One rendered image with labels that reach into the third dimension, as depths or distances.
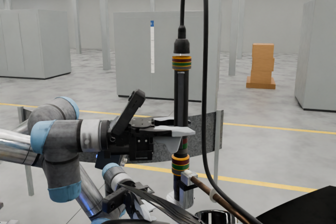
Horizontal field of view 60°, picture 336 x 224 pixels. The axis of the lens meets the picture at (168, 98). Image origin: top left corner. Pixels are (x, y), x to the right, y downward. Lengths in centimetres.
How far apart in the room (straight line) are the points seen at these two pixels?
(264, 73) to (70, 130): 813
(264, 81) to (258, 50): 89
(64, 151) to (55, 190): 10
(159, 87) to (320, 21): 363
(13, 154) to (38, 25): 957
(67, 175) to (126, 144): 15
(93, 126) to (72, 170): 12
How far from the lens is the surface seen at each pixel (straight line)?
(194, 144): 272
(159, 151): 262
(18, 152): 82
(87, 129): 67
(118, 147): 69
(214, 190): 63
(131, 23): 703
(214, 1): 482
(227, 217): 81
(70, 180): 73
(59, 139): 68
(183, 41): 64
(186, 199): 74
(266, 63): 861
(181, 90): 65
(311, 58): 657
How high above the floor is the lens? 173
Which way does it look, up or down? 14 degrees down
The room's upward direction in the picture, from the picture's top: straight up
